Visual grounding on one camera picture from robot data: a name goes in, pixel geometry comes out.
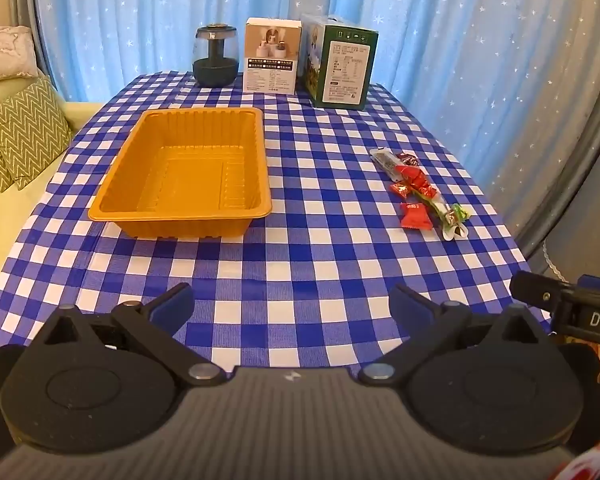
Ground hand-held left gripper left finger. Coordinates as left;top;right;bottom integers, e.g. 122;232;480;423
17;282;228;388

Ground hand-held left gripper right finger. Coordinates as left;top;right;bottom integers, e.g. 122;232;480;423
360;282;560;388

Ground long white green packet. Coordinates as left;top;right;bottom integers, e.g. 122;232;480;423
412;187;468;241

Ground red snack packet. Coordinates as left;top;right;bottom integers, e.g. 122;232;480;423
400;201;427;229

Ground orange plastic tray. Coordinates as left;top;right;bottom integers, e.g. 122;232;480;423
87;106;273;239

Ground clear dark snack bar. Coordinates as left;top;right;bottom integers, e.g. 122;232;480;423
370;147;403;182

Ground white lace trim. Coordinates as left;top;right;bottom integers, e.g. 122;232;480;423
542;240;580;281

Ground grey curtain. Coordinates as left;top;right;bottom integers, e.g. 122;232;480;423
7;0;46;77
512;0;600;281

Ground blue white checkered tablecloth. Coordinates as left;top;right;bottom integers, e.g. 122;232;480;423
0;71;553;376

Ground red white printed clothing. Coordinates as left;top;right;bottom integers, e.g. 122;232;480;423
550;440;600;480

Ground dark green glass humidifier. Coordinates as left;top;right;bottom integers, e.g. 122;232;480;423
192;24;241;87

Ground green milk carton box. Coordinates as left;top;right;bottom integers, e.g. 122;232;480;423
300;13;379;110

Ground white product box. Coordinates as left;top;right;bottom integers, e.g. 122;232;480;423
243;16;302;96

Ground blue star curtain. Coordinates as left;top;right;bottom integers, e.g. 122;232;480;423
30;0;600;231

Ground white quilted pillow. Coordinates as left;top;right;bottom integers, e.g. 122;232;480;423
0;25;40;85

